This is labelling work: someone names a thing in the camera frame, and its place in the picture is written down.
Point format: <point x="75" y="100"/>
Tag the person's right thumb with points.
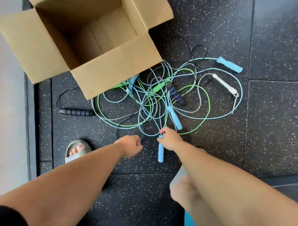
<point x="160" y="139"/>

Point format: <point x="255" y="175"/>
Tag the person's blue shorts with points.
<point x="189" y="220"/>

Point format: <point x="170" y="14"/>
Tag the person's left foot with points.
<point x="76" y="149"/>

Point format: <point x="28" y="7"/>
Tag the person's left hand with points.
<point x="129" y="145"/>

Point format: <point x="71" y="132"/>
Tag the brown cardboard box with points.
<point x="109" y="67"/>

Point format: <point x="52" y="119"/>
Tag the grey-green left slipper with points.
<point x="78" y="158"/>

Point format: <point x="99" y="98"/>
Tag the person's right leg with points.
<point x="186" y="198"/>

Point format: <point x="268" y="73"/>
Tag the person's right hand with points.
<point x="172" y="140"/>

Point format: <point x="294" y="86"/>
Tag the person's left fingers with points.
<point x="139" y="145"/>

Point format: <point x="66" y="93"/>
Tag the person's right forearm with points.
<point x="221" y="186"/>

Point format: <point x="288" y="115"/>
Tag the person's left forearm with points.
<point x="69" y="181"/>

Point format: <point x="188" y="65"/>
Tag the person's black sleeve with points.
<point x="11" y="217"/>

